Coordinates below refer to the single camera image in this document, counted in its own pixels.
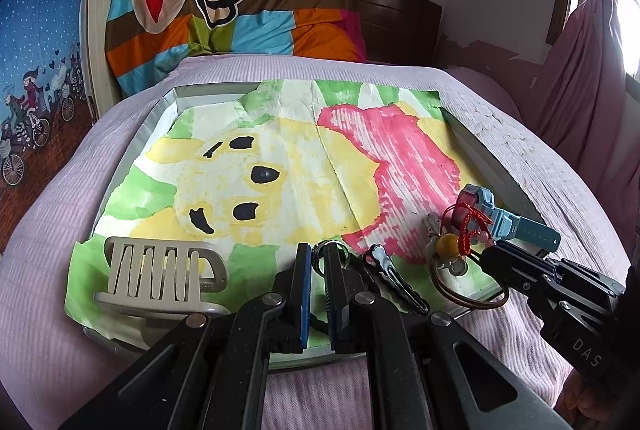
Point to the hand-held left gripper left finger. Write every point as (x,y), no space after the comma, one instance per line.
(302,300)

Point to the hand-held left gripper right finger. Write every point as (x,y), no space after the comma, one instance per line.
(332,305)

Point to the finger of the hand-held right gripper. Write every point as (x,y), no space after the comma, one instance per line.
(530,257)
(505,270)

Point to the light blue wrist watch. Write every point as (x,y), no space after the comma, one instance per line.
(505,220)

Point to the brown bangle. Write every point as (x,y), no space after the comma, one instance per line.
(450,298)

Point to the black braided hair clip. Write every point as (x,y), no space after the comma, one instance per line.
(395,282)

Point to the silver metal tray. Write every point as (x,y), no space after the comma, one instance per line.
(500,160)

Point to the beige hair claw clip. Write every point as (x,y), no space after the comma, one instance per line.
(150,270)

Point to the person's right hand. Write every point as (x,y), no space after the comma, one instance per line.
(575,402)

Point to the pink curtain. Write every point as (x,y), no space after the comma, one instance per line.
(585,110)

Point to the pink pillow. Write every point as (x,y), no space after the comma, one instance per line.
(480,95)

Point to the dark wooden headboard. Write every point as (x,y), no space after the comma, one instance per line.
(395,25)

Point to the blue bicycle print curtain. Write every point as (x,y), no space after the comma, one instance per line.
(35,60)

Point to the light wooden bed frame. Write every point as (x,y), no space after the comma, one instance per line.
(97,35)

